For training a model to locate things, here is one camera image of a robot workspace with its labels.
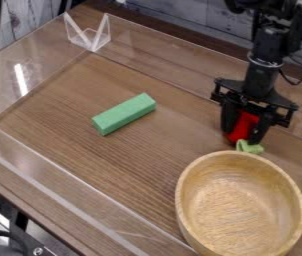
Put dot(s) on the red plush strawberry green leaf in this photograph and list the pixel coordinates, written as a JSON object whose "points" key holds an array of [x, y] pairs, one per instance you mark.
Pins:
{"points": [[238, 136]]}

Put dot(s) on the wooden oval bowl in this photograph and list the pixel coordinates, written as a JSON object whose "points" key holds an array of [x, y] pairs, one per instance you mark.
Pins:
{"points": [[238, 206]]}

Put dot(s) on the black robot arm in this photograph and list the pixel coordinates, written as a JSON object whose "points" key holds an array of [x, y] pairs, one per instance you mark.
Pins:
{"points": [[276, 37]]}

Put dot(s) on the clear acrylic tray enclosure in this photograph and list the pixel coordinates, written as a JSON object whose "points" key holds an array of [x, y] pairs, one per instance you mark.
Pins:
{"points": [[101, 190]]}

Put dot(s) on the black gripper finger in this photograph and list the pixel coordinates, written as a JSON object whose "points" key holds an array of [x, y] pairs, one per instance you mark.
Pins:
{"points": [[230, 115], [261, 129]]}

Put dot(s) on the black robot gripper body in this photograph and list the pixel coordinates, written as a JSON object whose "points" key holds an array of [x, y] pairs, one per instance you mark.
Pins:
{"points": [[272, 103]]}

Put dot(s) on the green rectangular foam block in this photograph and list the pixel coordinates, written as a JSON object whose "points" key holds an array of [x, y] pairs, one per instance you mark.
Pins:
{"points": [[125, 113]]}

